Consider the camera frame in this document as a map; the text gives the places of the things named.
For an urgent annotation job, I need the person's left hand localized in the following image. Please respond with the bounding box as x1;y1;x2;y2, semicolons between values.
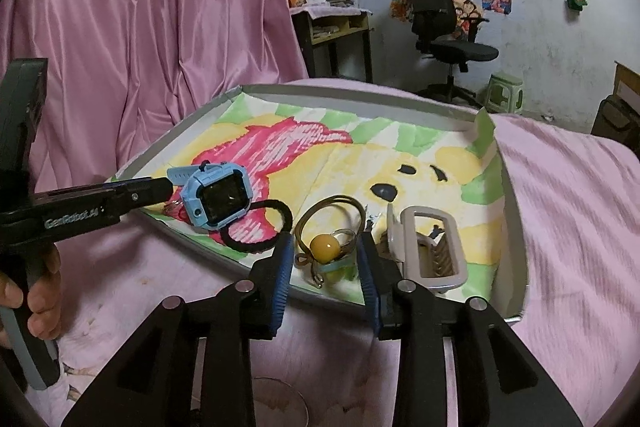
0;246;62;340

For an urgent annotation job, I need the cartoon cushion on chair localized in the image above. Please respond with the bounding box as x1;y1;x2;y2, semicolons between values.
451;0;484;40

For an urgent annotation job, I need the dark wooden desk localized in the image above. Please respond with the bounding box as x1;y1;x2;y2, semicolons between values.
290;5;373;83

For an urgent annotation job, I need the pink floral bedspread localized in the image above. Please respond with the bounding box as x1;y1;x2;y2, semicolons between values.
24;77;640;427

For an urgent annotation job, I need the beige claw hair clip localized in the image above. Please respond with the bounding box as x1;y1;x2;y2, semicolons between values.
386;204;468;294

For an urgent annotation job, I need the green hanging wall ornament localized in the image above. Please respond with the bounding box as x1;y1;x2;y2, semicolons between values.
566;0;588;12

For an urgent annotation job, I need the colourful bear drawing paper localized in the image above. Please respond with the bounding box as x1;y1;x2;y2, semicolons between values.
120;92;509;301

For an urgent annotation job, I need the green plastic stool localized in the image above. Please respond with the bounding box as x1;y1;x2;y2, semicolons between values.
485;72;524;114

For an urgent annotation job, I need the cardboard box by wall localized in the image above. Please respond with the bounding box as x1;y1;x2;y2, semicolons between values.
591;62;639;150

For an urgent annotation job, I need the brown cord yellow bead tie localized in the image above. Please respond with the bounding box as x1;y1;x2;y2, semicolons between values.
293;194;366;288

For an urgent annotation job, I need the blue kids smartwatch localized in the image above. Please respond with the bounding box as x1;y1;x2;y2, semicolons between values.
167;160;254;232

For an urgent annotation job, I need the pink satin curtain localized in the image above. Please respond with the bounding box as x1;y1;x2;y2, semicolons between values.
1;0;307;191

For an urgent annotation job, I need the black office chair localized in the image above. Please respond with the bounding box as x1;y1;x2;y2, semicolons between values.
410;0;499;109

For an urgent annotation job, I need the thin silver bangle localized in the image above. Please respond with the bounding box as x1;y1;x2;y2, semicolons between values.
253;376;310;427

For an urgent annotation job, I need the black elastic hair tie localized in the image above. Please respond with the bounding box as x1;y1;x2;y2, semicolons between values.
218;198;295;254

